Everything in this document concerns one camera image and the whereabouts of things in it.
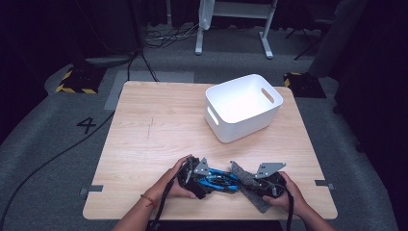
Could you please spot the grey cloth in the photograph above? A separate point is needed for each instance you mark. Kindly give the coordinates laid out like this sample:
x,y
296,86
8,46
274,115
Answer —
x,y
245,176

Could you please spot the person's left hand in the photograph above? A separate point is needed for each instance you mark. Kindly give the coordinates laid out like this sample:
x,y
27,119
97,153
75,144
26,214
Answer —
x,y
166,189

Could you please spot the grey curtain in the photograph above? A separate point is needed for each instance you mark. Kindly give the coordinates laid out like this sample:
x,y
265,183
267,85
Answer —
x,y
336,38

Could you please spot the person's right hand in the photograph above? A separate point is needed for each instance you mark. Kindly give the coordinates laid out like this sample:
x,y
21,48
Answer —
x,y
293,199

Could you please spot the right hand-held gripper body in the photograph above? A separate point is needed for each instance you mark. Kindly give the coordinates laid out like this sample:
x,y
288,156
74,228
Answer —
x,y
271,186

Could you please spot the blue toy car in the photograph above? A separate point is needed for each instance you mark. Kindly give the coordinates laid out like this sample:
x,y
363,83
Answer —
x,y
218,181

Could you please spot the black tripod stand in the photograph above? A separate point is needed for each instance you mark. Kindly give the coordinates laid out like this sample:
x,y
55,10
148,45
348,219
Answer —
x,y
309,45

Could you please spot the white storage bin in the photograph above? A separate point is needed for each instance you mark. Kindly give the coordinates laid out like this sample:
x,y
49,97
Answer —
x,y
243,102

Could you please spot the yellow black striped floor plate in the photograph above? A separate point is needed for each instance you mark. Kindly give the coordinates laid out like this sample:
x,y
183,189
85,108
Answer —
x,y
83,80
304,86

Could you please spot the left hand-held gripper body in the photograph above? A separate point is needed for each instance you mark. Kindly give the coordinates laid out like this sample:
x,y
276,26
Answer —
x,y
192,179

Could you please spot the grey tape strip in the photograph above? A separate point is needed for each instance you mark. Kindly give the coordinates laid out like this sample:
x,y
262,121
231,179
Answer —
x,y
94,188
322,183

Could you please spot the white metal stand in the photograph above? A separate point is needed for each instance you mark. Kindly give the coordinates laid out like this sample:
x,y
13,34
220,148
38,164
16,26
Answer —
x,y
266,35

